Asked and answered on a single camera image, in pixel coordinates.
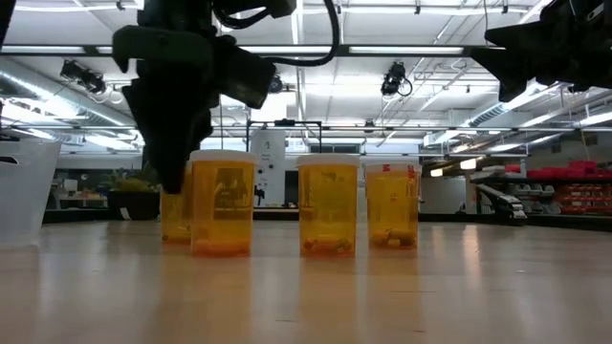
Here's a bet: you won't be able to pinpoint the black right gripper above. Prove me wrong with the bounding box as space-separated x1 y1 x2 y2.
470 0 612 103

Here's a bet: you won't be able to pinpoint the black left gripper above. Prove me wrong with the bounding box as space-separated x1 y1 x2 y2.
112 24 219 196

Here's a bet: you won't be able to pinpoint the small amber pill bottle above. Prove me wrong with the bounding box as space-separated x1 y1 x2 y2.
160 161 193 244

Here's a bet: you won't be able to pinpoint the large amber bottle orange pills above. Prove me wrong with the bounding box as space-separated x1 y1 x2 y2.
188 149 260 258

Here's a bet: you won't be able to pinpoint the amber bottle with capsules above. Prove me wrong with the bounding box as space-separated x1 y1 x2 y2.
295 153 361 258

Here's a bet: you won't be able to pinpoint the amber bottle red marked cap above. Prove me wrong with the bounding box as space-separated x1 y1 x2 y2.
363 161 423 249

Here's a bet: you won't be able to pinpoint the white plastic bin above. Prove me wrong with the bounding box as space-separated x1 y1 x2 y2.
0 138 63 247

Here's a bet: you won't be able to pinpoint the green plant in black pot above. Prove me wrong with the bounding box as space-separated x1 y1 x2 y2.
106 166 162 223

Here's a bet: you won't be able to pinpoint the white pillar with print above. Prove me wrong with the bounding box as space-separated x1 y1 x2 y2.
250 129 287 207

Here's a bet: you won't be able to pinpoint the black grey angled device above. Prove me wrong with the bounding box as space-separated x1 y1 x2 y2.
474 183 529 226

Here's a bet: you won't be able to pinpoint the shelf with red bins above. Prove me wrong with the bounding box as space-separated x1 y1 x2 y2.
470 160 612 217

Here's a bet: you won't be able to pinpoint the black rig frame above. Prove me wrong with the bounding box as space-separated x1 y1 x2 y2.
0 44 503 58

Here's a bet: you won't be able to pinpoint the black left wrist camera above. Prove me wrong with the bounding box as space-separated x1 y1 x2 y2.
213 33 277 110

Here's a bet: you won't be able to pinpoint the black camera with white cables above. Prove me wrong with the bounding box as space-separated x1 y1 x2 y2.
59 58 108 96

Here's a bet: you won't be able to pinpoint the black overhead camera with cable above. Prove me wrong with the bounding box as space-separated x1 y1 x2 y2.
380 60 414 98

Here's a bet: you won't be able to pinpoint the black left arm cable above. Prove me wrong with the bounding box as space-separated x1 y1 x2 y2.
212 0 341 68

